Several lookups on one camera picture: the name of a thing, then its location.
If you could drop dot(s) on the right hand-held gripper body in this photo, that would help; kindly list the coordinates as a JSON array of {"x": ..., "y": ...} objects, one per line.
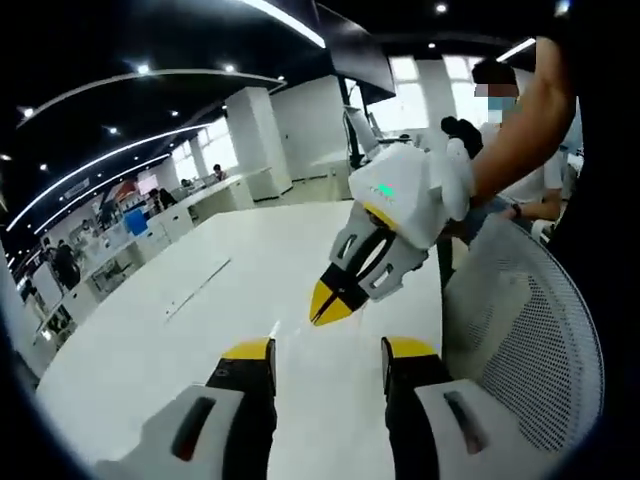
[{"x": 410, "y": 190}]

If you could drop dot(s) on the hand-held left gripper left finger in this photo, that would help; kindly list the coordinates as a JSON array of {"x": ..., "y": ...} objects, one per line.
[{"x": 235, "y": 415}]

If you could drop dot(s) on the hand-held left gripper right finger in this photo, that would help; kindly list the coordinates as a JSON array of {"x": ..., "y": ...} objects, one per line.
[{"x": 415, "y": 425}]

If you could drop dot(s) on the black screen stand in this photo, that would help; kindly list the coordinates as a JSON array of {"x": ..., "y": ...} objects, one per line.
[{"x": 354, "y": 135}]

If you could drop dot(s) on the white square pillar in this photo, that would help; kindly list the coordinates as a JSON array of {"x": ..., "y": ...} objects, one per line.
[{"x": 257, "y": 145}]

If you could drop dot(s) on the black hanging screen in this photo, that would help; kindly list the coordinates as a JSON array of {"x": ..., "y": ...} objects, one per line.
[{"x": 360, "y": 55}]

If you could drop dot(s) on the white mesh office chair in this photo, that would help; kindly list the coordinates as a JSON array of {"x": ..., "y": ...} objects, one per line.
[{"x": 540, "y": 325}]

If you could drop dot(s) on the long white counter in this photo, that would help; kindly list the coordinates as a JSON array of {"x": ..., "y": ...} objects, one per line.
[{"x": 172, "y": 225}]

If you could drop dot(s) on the person's dark shirt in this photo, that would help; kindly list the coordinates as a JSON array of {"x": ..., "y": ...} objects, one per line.
[{"x": 595, "y": 125}]

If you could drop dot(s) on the blue box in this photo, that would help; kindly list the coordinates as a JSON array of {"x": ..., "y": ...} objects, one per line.
[{"x": 136, "y": 223}]

